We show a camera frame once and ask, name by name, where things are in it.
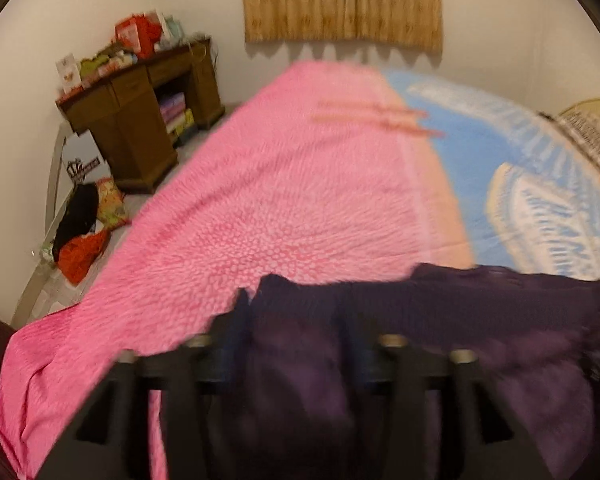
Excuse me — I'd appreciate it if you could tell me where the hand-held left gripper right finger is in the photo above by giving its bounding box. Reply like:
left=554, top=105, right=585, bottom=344
left=342, top=310, right=553, bottom=480

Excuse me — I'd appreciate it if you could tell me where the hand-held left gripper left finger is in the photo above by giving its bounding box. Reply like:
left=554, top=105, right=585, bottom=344
left=39, top=287, right=253, bottom=480

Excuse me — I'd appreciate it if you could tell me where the purple quilted jacket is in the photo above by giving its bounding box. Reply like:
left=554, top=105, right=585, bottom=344
left=205, top=262, right=600, bottom=480

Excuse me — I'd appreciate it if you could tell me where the bed with pink blue sheets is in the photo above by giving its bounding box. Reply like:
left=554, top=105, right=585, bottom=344
left=0, top=59, right=600, bottom=480

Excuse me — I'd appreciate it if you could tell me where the orange cloth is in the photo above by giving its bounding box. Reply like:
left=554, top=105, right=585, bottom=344
left=56, top=229, right=112, bottom=287

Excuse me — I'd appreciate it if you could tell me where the floral packet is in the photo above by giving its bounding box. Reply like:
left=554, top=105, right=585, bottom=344
left=95, top=177, right=132, bottom=232

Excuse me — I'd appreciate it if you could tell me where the white paper bag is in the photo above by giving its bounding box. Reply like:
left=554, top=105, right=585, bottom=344
left=62, top=129, right=105, bottom=196

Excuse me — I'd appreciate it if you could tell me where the stack of boxes in desk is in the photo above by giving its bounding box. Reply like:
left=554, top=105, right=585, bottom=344
left=159, top=91, right=197, bottom=135

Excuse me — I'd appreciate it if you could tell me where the brown wooden desk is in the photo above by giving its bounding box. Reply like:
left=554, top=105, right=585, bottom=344
left=56, top=36, right=227, bottom=196

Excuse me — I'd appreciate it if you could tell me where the green cloth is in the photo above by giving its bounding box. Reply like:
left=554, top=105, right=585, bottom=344
left=79, top=46, right=133, bottom=80

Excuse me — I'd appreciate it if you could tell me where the grey patterned pillow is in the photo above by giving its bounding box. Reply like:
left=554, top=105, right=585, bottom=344
left=552, top=109, right=600, bottom=184

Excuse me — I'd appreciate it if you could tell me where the white card box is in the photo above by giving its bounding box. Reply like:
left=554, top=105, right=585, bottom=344
left=55, top=53, right=82, bottom=96

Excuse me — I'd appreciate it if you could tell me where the light blue bottle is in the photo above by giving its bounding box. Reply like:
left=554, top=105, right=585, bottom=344
left=160, top=16, right=187, bottom=48

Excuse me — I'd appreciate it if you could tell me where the red gift box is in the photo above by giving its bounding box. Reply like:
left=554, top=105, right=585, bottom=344
left=114, top=11, right=162, bottom=59

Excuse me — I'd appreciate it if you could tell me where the cream wooden bed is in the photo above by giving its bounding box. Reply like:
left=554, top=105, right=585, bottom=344
left=557, top=98, right=600, bottom=126

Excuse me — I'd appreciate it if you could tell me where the beige patterned curtain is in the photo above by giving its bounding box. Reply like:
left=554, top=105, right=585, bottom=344
left=240, top=0, right=444, bottom=54

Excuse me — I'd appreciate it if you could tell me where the grey metal frame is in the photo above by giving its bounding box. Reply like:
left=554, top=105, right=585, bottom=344
left=10, top=124, right=67, bottom=328

